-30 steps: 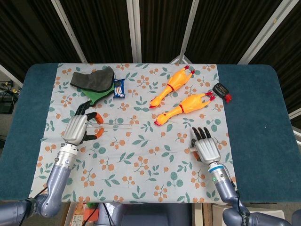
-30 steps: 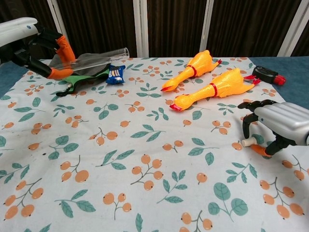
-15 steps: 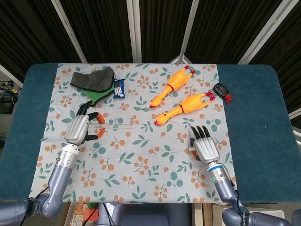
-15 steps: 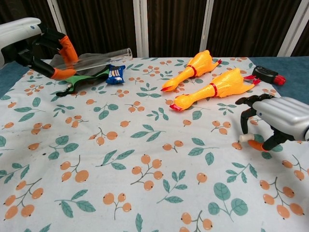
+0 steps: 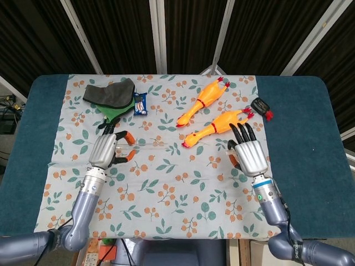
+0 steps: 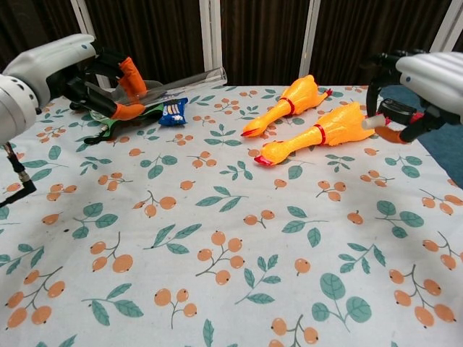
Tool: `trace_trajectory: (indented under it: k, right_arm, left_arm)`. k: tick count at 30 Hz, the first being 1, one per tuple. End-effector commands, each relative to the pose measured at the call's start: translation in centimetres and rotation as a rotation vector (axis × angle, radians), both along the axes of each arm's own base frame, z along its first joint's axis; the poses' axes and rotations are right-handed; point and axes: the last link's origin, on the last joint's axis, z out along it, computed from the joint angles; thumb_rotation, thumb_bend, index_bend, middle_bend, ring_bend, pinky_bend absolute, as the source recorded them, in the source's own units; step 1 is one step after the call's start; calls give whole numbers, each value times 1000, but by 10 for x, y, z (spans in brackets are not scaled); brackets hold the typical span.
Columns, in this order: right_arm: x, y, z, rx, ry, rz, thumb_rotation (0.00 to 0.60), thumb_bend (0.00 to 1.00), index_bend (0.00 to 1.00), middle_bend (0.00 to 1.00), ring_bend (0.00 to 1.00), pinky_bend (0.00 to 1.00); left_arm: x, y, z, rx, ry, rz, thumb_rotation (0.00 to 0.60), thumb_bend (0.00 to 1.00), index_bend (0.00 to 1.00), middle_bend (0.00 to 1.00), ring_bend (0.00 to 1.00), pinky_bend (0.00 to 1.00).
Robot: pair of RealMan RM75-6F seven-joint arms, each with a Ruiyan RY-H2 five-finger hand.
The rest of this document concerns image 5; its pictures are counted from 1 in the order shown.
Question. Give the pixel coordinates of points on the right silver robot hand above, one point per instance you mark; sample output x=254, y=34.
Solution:
x=251, y=156

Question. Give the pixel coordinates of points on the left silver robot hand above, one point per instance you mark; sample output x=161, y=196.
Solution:
x=102, y=151

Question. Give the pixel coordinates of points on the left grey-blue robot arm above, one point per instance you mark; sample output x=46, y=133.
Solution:
x=83, y=207

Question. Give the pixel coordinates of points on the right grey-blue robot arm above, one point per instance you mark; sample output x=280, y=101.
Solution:
x=273, y=210

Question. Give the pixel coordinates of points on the green cloth with black trim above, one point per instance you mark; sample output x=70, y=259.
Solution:
x=112, y=112

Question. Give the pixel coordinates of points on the larger yellow rubber chicken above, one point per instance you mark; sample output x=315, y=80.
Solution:
x=216, y=124

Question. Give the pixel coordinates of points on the teal table cover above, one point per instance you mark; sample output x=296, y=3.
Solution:
x=299, y=138

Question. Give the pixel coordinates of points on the black bottle with red cap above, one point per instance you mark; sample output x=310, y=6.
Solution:
x=259, y=105

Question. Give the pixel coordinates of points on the grey cloth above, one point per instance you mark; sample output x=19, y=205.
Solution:
x=111, y=92

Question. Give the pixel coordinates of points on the blue cookie packet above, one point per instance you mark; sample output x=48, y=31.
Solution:
x=141, y=104

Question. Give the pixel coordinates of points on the smaller yellow rubber chicken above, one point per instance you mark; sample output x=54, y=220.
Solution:
x=206, y=95

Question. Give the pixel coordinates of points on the floral printed tablecloth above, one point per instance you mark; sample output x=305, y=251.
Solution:
x=177, y=199

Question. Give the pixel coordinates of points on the beige box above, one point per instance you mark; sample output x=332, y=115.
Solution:
x=260, y=255

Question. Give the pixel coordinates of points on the grey-blue robot torso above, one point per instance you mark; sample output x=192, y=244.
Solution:
x=177, y=255

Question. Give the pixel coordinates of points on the white screen frame post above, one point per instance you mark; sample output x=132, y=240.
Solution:
x=222, y=36
x=158, y=36
x=313, y=36
x=81, y=36
x=350, y=155
x=11, y=84

